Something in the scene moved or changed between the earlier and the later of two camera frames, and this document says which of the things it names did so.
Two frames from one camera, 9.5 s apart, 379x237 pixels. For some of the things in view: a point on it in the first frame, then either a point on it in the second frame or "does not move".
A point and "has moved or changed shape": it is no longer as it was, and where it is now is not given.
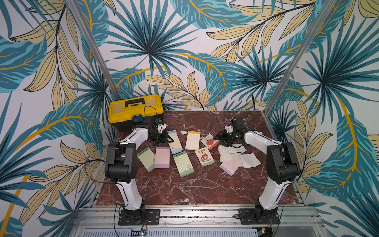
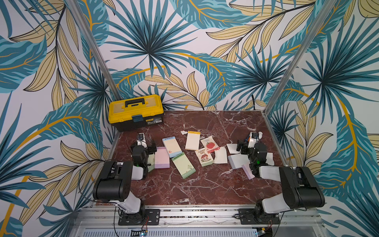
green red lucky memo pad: x=184 y=164 does not move
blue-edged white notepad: x=230 y=166 → x=246 y=169
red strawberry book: x=205 y=157 does not move
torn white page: x=249 y=160 has moved or changed shape
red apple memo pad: x=175 y=146 has moved or changed shape
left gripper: x=164 y=139 → x=151 y=150
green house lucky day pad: x=147 y=158 does not move
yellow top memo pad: x=193 y=140 does not move
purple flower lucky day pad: x=162 y=157 does not move
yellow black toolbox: x=129 y=112 does not move
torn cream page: x=224 y=152 has moved or changed shape
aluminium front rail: x=101 y=220 does not move
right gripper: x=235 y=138 → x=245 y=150
